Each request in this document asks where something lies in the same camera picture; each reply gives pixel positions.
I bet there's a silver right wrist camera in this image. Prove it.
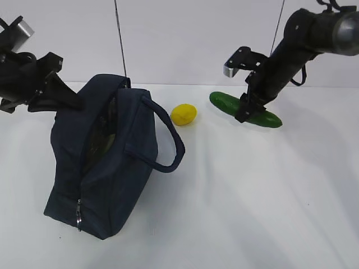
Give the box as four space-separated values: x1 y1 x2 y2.
223 46 268 78

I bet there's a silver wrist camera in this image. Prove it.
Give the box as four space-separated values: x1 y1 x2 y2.
223 46 268 78
1 16 35 52

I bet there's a green cucumber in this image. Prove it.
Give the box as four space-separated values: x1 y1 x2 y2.
209 91 283 128

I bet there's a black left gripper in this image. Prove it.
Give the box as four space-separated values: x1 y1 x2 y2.
1 52 84 114

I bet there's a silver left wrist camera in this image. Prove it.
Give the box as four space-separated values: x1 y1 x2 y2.
1 16 35 52

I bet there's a glass container with green lid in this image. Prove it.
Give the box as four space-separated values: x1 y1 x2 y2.
81 94 118 173

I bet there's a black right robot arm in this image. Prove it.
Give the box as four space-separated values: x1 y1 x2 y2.
233 6 358 123

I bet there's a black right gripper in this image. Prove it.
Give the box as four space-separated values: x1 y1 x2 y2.
234 71 277 123

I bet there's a navy blue fabric lunch bag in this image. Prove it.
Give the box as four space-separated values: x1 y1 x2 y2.
44 74 185 239

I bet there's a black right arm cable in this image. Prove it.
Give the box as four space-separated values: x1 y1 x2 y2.
290 66 308 87

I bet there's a yellow lemon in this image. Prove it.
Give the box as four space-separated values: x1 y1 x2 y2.
171 104 197 126

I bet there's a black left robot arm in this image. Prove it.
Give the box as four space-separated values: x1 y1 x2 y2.
1 52 84 114

